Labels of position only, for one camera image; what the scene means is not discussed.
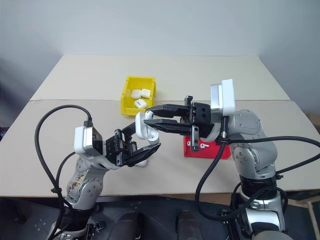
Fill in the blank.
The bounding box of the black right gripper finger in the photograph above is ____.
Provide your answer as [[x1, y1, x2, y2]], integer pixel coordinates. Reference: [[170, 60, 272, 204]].
[[146, 103, 191, 119], [143, 118, 193, 136]]

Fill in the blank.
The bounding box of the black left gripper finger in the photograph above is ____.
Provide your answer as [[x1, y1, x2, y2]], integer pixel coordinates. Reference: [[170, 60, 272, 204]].
[[121, 121, 138, 140], [124, 143, 161, 168]]

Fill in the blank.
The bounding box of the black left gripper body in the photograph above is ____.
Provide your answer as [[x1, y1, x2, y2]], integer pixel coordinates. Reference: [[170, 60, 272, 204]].
[[104, 128, 138, 168]]

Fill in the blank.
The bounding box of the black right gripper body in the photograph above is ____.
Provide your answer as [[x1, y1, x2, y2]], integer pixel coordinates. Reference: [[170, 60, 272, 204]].
[[179, 94, 214, 153]]

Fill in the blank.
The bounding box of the yellow plastic bin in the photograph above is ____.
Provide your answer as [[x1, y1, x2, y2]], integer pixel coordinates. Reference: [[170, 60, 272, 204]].
[[120, 75, 158, 117]]

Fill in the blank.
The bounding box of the red tray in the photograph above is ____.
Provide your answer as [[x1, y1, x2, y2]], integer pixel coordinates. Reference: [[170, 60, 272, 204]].
[[183, 135, 232, 160]]

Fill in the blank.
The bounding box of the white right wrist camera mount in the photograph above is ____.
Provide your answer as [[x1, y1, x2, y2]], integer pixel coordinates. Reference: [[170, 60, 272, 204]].
[[210, 78, 237, 118]]

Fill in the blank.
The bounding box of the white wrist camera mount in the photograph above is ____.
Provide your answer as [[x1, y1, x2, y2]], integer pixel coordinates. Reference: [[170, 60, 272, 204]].
[[210, 78, 237, 118], [73, 125, 104, 158]]

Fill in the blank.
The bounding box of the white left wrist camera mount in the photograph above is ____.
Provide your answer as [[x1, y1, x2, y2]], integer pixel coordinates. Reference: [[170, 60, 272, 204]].
[[73, 125, 104, 158]]

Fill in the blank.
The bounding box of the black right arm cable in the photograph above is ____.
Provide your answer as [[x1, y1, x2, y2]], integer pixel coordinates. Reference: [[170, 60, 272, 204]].
[[195, 116, 320, 221]]

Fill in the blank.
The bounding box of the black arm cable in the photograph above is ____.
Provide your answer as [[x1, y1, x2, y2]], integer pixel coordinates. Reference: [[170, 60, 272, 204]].
[[195, 116, 320, 221], [34, 104, 95, 240]]

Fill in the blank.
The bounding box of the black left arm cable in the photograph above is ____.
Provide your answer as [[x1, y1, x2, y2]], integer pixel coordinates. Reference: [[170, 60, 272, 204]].
[[34, 104, 95, 240]]

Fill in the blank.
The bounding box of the wooden frame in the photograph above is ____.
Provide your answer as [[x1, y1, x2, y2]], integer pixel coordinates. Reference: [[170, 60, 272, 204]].
[[289, 191, 320, 226]]

